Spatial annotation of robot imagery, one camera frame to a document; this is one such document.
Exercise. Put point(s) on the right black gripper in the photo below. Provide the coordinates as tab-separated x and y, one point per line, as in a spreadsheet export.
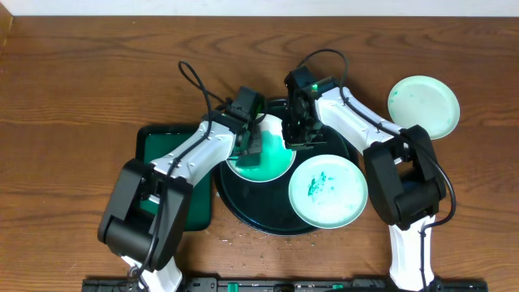
294	142

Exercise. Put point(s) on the white plate back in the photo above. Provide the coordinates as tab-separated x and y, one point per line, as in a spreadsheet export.
276	159

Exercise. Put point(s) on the white plate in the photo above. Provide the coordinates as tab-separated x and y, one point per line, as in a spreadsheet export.
276	159
328	191
424	101

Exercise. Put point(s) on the dark green sponge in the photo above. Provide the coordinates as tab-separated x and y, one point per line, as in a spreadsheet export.
248	161

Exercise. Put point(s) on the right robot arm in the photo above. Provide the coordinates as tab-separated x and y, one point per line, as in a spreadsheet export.
405	182

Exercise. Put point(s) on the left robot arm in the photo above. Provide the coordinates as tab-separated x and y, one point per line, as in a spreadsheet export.
147	210

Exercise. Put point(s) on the round black tray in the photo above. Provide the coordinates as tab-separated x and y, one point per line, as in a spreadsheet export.
265	206

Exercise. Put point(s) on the green rectangular tray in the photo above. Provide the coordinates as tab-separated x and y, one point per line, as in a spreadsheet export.
155	141

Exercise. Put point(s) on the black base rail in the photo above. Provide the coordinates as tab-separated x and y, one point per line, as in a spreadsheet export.
210	284

